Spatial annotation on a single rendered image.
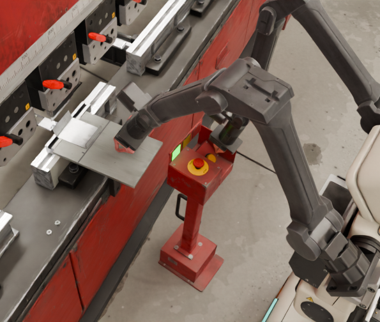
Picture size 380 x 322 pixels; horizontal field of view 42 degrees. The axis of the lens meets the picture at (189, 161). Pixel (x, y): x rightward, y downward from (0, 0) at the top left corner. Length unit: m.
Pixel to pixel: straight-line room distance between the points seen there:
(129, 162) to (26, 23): 0.51
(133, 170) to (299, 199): 0.58
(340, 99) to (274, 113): 2.44
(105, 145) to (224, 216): 1.18
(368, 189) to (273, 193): 1.59
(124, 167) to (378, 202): 0.69
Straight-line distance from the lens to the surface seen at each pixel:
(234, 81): 0.85
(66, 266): 1.57
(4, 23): 1.07
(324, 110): 3.14
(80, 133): 1.50
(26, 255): 1.44
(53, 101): 1.31
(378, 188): 1.08
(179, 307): 2.29
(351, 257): 1.09
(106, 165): 1.42
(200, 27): 2.08
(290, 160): 0.89
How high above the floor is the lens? 2.13
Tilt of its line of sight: 52 degrees down
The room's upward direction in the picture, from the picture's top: 8 degrees clockwise
